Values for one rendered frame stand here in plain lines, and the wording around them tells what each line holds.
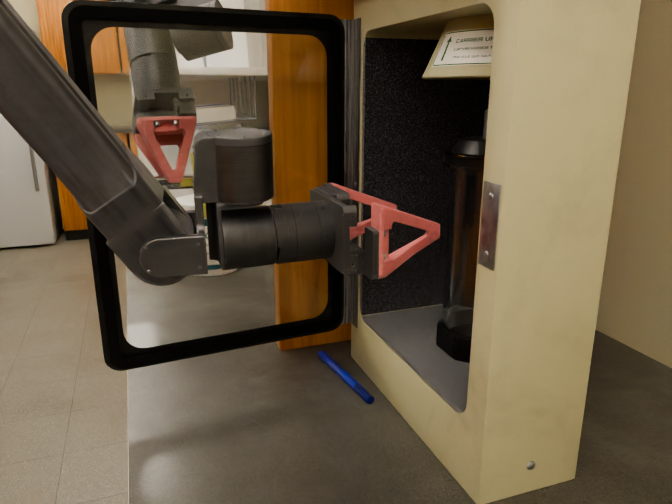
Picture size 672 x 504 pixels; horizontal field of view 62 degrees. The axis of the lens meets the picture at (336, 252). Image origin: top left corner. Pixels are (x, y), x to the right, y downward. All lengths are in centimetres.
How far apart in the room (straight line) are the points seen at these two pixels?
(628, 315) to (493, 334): 51
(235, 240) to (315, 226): 8
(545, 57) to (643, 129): 49
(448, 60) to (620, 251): 51
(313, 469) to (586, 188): 37
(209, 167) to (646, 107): 65
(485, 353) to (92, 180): 35
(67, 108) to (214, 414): 38
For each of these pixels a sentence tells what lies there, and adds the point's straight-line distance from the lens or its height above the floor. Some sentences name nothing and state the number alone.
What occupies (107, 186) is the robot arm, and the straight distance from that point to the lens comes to 49.
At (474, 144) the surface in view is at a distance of 60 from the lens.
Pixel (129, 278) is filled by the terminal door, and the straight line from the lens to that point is 67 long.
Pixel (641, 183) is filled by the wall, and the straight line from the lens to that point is 94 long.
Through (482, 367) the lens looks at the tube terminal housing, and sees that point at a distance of 51.
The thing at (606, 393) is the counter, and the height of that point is 94.
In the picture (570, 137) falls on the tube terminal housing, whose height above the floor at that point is 127.
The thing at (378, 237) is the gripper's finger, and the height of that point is 118.
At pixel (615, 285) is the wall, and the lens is 99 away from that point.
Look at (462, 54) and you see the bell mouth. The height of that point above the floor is 134.
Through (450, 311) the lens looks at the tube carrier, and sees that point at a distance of 64.
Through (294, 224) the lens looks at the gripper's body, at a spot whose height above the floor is 119.
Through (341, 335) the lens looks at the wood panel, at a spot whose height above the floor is 95.
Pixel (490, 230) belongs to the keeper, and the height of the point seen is 120.
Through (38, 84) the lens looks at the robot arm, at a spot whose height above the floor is 131.
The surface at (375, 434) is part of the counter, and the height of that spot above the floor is 94.
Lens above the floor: 131
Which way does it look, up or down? 16 degrees down
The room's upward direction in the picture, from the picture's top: straight up
